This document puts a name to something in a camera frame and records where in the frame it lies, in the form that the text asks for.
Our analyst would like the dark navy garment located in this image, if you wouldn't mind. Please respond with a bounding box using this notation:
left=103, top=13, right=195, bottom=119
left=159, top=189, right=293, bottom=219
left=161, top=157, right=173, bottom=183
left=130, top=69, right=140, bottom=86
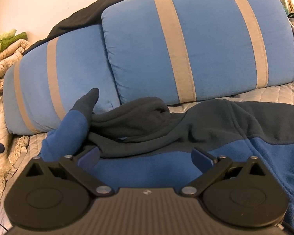
left=23, top=0, right=127, bottom=55

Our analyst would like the beige quilted blanket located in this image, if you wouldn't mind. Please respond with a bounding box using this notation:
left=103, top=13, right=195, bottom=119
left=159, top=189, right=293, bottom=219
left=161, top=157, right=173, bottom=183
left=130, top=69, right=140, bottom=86
left=0, top=39, right=32, bottom=172

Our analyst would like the large blue striped pillow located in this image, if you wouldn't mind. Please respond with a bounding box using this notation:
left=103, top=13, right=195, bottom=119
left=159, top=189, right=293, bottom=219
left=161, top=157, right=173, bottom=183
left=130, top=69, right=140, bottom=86
left=102, top=0, right=294, bottom=104

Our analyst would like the blue fleece jacket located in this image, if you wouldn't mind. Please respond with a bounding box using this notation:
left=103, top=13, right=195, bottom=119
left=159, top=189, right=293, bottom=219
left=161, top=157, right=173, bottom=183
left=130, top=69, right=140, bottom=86
left=37, top=88, right=294, bottom=235

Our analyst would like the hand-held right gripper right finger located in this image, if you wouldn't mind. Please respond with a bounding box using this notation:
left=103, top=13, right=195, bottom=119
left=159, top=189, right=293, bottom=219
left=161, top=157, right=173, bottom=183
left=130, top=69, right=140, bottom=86
left=181, top=147, right=269, bottom=198

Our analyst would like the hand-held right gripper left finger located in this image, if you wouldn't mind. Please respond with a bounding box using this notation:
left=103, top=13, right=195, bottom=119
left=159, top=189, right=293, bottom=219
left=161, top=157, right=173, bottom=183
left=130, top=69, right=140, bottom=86
left=26, top=146, right=113, bottom=197

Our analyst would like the green blanket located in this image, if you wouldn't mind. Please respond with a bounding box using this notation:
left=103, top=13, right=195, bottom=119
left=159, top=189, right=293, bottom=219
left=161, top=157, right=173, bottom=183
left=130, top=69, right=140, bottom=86
left=0, top=29, right=27, bottom=57

